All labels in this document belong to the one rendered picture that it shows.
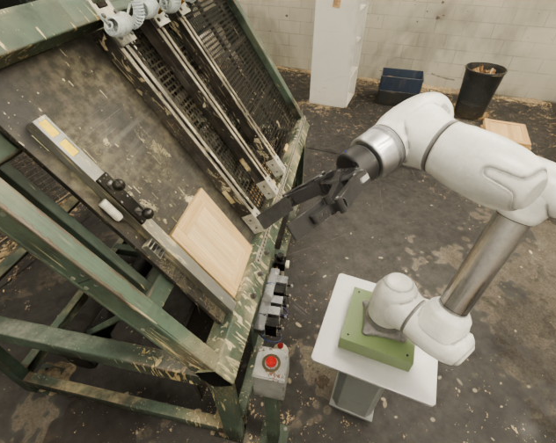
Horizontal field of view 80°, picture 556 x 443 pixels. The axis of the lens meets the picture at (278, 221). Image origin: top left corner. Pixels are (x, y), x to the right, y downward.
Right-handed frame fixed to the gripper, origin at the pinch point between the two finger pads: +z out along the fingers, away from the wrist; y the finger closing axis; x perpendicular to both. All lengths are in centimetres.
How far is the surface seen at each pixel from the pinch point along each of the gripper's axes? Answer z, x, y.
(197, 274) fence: 17, -23, 76
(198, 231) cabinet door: 6, -12, 88
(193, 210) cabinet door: 3, -4, 91
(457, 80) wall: -492, -102, 358
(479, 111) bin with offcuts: -417, -135, 280
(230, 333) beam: 20, -50, 73
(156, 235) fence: 20, -1, 72
